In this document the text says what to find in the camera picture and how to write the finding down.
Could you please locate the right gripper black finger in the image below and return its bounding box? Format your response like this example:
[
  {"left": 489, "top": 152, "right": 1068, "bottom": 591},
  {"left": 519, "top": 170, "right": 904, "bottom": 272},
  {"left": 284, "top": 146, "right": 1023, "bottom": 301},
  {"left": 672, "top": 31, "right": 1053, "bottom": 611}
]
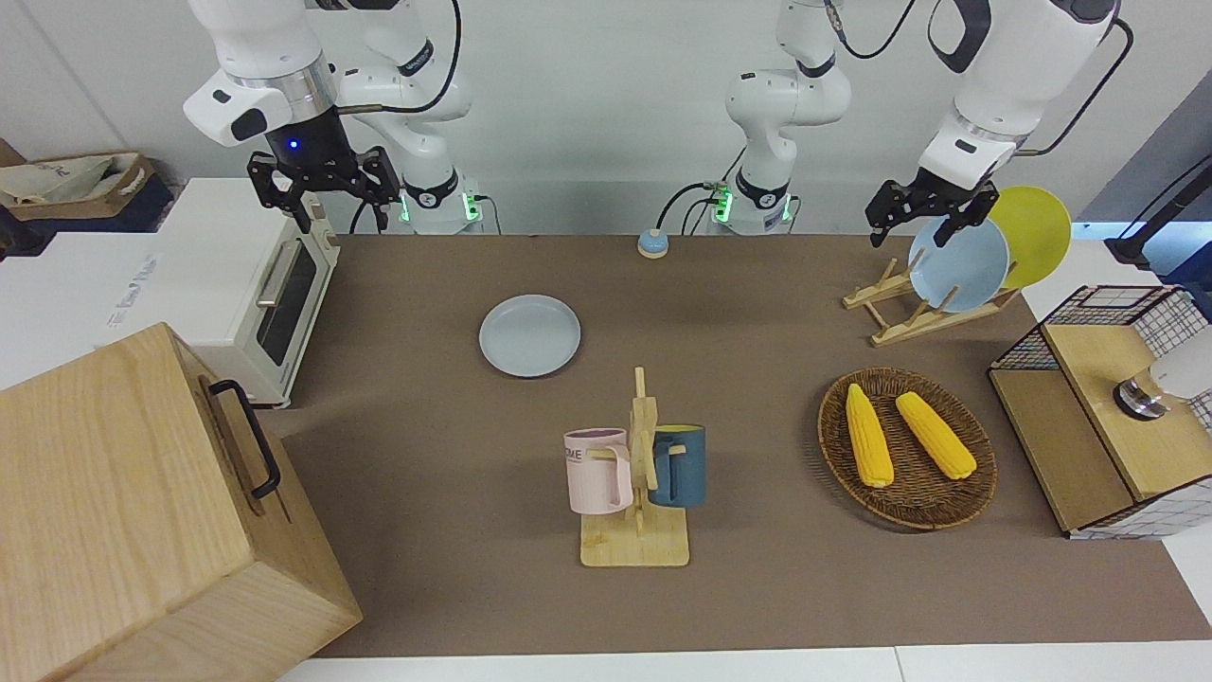
[
  {"left": 247, "top": 150, "right": 314, "bottom": 235},
  {"left": 354, "top": 146, "right": 401, "bottom": 232}
]

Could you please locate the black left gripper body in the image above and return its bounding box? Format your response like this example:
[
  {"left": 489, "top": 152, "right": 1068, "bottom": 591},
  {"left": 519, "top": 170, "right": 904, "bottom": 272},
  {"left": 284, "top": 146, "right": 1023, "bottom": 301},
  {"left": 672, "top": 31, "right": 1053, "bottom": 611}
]
[{"left": 901, "top": 167, "right": 978, "bottom": 217}]

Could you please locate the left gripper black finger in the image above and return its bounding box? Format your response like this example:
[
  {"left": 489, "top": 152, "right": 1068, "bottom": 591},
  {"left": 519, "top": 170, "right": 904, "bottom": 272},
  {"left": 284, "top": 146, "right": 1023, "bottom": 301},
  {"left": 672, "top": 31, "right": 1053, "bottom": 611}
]
[
  {"left": 934, "top": 182, "right": 1001, "bottom": 250},
  {"left": 865, "top": 180, "right": 912, "bottom": 250}
]

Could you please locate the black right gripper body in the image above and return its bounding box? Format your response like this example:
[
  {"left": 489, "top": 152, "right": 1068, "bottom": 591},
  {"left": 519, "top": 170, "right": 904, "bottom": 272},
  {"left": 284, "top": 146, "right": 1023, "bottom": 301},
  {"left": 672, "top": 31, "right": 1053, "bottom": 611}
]
[{"left": 266, "top": 107, "right": 368, "bottom": 196}]

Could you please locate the gray round plate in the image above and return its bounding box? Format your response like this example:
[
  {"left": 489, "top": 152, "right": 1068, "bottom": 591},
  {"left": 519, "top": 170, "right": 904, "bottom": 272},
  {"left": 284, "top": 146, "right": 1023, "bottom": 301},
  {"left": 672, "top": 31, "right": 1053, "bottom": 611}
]
[{"left": 479, "top": 295, "right": 581, "bottom": 379}]

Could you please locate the light blue plate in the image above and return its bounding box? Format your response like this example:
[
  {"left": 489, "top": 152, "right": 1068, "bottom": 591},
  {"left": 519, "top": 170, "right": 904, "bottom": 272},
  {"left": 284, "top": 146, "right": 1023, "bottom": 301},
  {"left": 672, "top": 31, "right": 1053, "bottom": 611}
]
[{"left": 908, "top": 216, "right": 1011, "bottom": 314}]

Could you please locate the yellow plate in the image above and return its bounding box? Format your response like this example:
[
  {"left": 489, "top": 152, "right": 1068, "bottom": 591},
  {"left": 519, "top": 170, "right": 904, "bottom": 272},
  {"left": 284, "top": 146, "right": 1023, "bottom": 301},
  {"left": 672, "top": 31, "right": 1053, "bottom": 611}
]
[{"left": 985, "top": 187, "right": 1073, "bottom": 291}]

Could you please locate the wooden plate rack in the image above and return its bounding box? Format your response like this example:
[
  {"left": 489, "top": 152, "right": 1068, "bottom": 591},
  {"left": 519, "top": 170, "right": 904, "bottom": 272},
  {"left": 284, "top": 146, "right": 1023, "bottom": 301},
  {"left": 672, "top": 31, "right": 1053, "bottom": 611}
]
[{"left": 843, "top": 258, "right": 1023, "bottom": 348}]

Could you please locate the white toaster oven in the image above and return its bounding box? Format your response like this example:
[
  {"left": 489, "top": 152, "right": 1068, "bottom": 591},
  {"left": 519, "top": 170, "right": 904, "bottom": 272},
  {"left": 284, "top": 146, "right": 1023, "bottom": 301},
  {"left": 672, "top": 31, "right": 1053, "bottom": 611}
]
[{"left": 99, "top": 178, "right": 340, "bottom": 410}]

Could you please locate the cardboard box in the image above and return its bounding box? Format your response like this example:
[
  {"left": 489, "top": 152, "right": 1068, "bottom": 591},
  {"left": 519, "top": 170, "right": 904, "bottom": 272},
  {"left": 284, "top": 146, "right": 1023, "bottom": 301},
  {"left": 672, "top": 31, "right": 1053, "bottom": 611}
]
[{"left": 0, "top": 150, "right": 157, "bottom": 224}]

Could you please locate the black stand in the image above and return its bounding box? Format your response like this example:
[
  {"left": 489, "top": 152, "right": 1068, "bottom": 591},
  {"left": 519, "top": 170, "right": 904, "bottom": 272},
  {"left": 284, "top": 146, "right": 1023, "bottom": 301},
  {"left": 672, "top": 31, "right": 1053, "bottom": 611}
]
[{"left": 1103, "top": 156, "right": 1212, "bottom": 267}]

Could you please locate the white bag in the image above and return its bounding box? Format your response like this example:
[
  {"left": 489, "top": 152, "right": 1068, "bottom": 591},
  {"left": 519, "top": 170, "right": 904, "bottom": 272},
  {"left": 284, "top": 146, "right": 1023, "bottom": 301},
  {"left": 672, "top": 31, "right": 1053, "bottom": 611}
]
[{"left": 0, "top": 156, "right": 129, "bottom": 206}]

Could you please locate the yellow corn cob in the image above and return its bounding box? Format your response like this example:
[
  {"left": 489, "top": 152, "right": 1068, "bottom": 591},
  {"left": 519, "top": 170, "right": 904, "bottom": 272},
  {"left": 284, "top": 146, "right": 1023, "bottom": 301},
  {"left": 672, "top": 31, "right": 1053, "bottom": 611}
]
[
  {"left": 896, "top": 391, "right": 978, "bottom": 481},
  {"left": 846, "top": 384, "right": 896, "bottom": 489}
]

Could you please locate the brown table mat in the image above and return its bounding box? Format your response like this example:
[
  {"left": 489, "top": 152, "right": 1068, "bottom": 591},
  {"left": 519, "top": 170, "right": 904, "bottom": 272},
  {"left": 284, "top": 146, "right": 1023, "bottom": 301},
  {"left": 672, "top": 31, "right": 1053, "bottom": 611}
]
[{"left": 256, "top": 234, "right": 1212, "bottom": 659}]

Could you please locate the brown wicker basket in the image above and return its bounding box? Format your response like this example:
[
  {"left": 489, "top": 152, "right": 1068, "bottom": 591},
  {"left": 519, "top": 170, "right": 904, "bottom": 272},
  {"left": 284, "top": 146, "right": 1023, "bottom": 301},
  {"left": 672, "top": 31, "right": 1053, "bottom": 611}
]
[{"left": 818, "top": 368, "right": 998, "bottom": 530}]

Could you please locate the dark blue mug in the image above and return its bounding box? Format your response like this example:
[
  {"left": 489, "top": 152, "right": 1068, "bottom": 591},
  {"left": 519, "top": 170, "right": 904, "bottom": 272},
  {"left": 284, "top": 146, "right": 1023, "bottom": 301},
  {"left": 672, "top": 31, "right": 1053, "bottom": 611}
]
[{"left": 650, "top": 424, "right": 707, "bottom": 509}]

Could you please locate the pink mug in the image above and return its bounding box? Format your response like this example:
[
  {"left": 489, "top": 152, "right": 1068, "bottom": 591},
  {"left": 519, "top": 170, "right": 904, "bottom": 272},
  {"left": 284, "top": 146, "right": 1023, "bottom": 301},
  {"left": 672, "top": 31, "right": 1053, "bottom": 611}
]
[{"left": 564, "top": 428, "right": 634, "bottom": 515}]

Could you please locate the large wooden box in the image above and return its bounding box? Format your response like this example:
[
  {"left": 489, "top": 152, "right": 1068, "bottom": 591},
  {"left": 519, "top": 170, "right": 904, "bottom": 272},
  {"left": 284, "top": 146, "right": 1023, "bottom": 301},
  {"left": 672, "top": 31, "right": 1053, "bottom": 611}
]
[{"left": 0, "top": 322, "right": 364, "bottom": 682}]

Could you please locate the wooden mug rack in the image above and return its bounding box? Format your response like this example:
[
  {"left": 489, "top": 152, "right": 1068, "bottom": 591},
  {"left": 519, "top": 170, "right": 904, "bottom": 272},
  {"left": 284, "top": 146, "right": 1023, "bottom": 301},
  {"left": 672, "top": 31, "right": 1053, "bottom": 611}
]
[{"left": 579, "top": 368, "right": 690, "bottom": 568}]

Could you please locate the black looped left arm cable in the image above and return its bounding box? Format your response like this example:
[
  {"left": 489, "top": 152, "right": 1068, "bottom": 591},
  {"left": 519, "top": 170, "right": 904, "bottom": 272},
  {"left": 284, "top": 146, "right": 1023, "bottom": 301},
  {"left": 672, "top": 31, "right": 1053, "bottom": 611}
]
[{"left": 822, "top": 0, "right": 919, "bottom": 61}]

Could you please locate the black cable with metal connector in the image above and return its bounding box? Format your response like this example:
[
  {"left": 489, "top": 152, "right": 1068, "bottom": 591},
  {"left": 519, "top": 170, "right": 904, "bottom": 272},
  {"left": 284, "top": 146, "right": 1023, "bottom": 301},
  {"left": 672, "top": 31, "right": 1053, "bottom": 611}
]
[{"left": 1016, "top": 17, "right": 1135, "bottom": 158}]

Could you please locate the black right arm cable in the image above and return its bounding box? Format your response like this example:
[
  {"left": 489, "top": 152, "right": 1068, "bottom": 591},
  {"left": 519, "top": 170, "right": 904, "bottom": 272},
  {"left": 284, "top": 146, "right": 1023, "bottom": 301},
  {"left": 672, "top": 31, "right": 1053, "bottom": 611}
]
[{"left": 334, "top": 0, "right": 464, "bottom": 117}]

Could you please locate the black left base cable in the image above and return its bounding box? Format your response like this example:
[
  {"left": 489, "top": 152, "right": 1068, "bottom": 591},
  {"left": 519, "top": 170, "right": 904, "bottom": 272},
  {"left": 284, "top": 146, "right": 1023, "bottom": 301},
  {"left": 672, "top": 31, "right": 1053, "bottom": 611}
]
[{"left": 656, "top": 142, "right": 749, "bottom": 236}]

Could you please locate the wire and wood shelf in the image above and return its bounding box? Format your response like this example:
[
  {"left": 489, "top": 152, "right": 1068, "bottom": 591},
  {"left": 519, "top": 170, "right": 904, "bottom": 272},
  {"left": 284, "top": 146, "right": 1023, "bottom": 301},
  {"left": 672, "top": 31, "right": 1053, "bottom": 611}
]
[{"left": 988, "top": 284, "right": 1212, "bottom": 542}]

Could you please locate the black box handle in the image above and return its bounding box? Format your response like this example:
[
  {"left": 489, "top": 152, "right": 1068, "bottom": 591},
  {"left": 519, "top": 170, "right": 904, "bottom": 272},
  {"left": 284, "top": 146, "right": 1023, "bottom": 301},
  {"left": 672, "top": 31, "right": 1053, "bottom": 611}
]
[{"left": 208, "top": 379, "right": 283, "bottom": 501}]

